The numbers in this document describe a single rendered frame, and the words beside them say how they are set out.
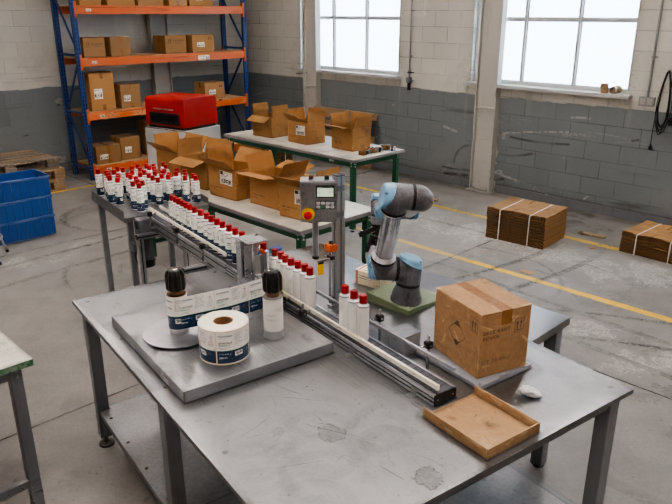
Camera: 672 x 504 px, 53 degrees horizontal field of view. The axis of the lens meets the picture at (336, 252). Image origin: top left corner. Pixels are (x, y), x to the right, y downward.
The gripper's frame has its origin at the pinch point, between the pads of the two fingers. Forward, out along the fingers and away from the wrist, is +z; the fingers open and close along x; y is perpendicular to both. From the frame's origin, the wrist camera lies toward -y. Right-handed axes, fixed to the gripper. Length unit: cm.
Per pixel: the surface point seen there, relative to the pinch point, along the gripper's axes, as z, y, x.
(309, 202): -42, 0, -51
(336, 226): -30, 9, -43
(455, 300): -15, 76, -53
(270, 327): 3, 9, -89
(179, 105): -18, -449, 246
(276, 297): -10, 11, -86
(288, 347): 8, 20, -89
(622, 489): 96, 132, 24
